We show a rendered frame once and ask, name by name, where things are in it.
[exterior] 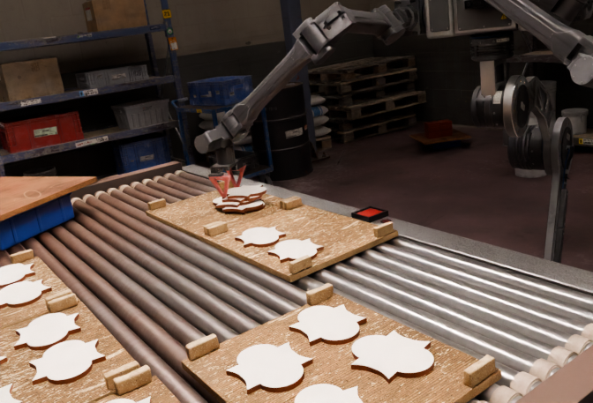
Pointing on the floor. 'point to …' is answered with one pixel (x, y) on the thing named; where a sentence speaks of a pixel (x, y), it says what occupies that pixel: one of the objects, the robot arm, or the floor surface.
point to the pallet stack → (366, 95)
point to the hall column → (292, 10)
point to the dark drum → (285, 134)
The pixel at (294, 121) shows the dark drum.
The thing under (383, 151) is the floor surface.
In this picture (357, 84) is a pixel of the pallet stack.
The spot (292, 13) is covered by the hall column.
